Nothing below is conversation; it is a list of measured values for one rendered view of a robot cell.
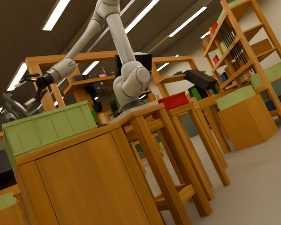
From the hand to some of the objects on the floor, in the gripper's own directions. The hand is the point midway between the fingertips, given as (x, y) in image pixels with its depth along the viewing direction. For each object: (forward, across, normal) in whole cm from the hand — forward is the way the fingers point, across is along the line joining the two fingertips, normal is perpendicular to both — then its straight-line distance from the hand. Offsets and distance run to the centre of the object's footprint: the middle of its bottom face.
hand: (22, 95), depth 147 cm
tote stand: (+34, -79, +82) cm, 119 cm away
